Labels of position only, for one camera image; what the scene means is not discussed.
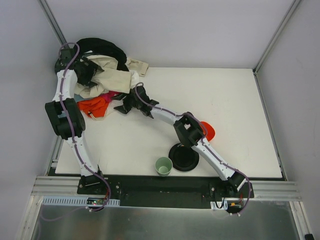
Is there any beige canvas cloth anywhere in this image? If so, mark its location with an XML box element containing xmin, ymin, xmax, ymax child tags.
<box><xmin>74</xmin><ymin>55</ymin><xmax>149</xmax><ymax>99</ymax></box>

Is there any orange cloth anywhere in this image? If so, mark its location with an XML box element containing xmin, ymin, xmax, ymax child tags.
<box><xmin>77</xmin><ymin>96</ymin><xmax>109</xmax><ymax>121</ymax></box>

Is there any black cloth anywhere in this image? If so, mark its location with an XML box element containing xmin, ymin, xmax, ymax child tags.
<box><xmin>70</xmin><ymin>37</ymin><xmax>129</xmax><ymax>72</ymax></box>

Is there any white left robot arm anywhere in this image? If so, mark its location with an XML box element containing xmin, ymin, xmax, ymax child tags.
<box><xmin>45</xmin><ymin>44</ymin><xmax>132</xmax><ymax>187</ymax></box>

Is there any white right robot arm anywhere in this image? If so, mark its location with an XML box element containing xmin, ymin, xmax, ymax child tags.
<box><xmin>111</xmin><ymin>82</ymin><xmax>247</xmax><ymax>193</ymax></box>

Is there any magenta cloth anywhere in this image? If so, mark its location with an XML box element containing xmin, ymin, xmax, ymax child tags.
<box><xmin>100</xmin><ymin>91</ymin><xmax>120</xmax><ymax>103</ymax></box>

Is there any white cloth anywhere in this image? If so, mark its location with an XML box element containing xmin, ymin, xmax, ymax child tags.
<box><xmin>130</xmin><ymin>70</ymin><xmax>140</xmax><ymax>89</ymax></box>

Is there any light green cup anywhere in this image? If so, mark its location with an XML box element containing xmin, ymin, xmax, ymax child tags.
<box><xmin>155</xmin><ymin>157</ymin><xmax>173</xmax><ymax>177</ymax></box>

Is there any black round plate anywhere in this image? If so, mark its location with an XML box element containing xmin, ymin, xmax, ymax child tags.
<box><xmin>168</xmin><ymin>143</ymin><xmax>200</xmax><ymax>172</ymax></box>

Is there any orange plastic bowl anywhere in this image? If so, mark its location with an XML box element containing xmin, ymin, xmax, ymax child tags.
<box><xmin>200</xmin><ymin>121</ymin><xmax>216</xmax><ymax>142</ymax></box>

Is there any white slotted cable duct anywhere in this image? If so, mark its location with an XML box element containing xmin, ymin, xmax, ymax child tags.
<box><xmin>42</xmin><ymin>196</ymin><xmax>107</xmax><ymax>208</ymax></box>

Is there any aluminium frame rail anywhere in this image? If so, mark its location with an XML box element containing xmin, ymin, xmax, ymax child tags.
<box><xmin>31</xmin><ymin>175</ymin><xmax>302</xmax><ymax>202</ymax></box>

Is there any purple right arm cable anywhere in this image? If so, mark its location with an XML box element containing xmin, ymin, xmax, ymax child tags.
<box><xmin>134</xmin><ymin>82</ymin><xmax>252</xmax><ymax>217</ymax></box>

